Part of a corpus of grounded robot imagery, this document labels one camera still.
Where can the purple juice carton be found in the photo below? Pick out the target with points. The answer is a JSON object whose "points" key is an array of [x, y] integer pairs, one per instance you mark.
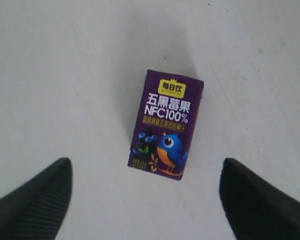
{"points": [[165, 123]]}

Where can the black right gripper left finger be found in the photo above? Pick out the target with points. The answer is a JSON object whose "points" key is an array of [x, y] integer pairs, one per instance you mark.
{"points": [[36, 209]]}

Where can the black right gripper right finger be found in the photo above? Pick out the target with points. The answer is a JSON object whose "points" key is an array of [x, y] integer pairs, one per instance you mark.
{"points": [[254, 208]]}

